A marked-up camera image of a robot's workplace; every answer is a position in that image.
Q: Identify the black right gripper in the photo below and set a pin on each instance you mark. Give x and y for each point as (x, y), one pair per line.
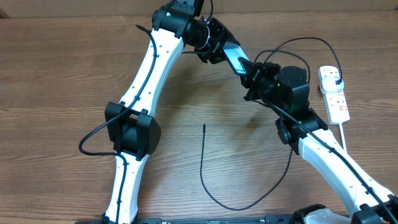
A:
(258, 71)

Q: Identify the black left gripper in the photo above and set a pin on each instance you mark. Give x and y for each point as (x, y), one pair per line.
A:
(221, 35)

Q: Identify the blue Samsung smartphone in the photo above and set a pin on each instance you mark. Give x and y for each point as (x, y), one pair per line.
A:
(232, 53)

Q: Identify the white power strip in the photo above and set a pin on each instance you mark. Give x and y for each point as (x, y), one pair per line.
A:
(335, 103)

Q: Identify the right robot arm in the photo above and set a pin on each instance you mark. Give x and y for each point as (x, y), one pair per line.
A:
(285, 90)

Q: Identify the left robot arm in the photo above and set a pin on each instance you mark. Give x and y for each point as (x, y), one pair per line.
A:
(131, 123)

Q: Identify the white charger plug adapter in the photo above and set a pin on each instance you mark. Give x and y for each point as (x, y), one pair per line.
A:
(329, 85)

